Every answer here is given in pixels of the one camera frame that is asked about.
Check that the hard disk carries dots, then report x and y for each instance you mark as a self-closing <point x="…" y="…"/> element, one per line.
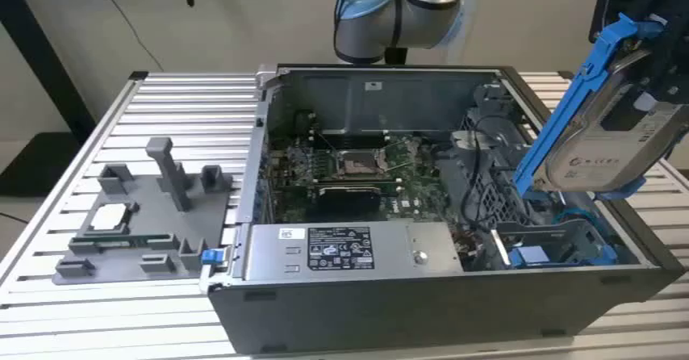
<point x="592" y="162"/>

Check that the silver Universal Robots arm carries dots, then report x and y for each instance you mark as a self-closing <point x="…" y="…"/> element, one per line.
<point x="388" y="21"/>

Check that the disk bay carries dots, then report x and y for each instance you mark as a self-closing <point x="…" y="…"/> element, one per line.
<point x="565" y="243"/>

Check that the grey metal drive cage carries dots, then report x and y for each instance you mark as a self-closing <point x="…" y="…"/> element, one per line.
<point x="500" y="182"/>

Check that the green Dell motherboard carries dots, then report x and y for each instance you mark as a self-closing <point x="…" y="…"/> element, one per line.
<point x="420" y="190"/>

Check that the CPU socket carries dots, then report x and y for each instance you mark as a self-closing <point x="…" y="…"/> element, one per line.
<point x="360" y="162"/>

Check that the dark grey PC case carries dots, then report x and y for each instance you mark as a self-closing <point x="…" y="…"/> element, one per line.
<point x="404" y="311"/>

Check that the silver power supply unit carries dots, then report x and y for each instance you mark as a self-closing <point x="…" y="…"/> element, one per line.
<point x="269" y="251"/>

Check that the grey parts rack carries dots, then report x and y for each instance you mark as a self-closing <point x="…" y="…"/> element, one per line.
<point x="204" y="218"/>

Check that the blue case latch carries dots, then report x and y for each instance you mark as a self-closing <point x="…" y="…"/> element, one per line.
<point x="210" y="256"/>

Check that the green RAM stick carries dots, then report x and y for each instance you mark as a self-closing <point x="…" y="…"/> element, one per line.
<point x="141" y="239"/>

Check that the silver CPU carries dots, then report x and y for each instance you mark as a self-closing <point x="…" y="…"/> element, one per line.
<point x="109" y="216"/>

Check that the black floor mat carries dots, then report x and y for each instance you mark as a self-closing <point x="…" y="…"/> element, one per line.
<point x="32" y="162"/>

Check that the black frame post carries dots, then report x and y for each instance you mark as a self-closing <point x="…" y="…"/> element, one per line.
<point x="32" y="45"/>

